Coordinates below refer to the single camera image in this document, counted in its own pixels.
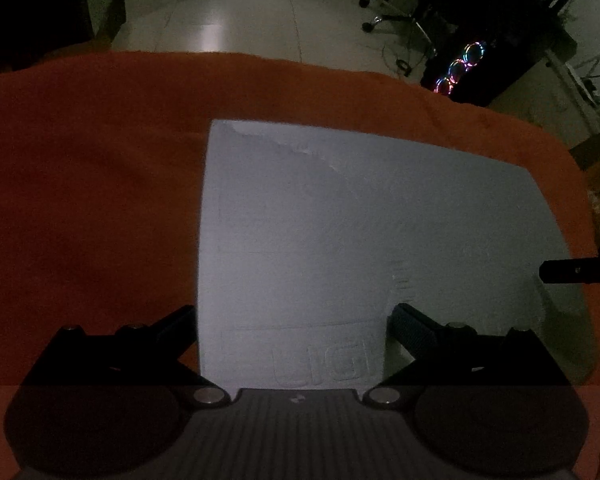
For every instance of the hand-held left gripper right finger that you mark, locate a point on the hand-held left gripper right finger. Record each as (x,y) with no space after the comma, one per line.
(411,327)

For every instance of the black office chair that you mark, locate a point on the black office chair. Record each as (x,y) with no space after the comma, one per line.
(405,10)

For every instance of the cardboard box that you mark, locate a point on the cardboard box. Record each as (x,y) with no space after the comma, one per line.
(597,160)

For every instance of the computer tower with coloured lights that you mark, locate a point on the computer tower with coloured lights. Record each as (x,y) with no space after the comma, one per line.
(505,65)

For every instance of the dark tall cabinet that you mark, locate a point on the dark tall cabinet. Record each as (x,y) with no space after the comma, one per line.
(30,10)

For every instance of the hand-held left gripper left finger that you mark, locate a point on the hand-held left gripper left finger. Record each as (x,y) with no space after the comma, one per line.
(177,327)

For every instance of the orange cloth covered desktop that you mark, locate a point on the orange cloth covered desktop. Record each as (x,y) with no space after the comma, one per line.
(80,185)

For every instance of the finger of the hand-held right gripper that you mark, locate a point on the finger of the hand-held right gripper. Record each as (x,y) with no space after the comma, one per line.
(575,270)

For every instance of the white foam board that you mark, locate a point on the white foam board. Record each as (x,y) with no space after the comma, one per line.
(355,235)

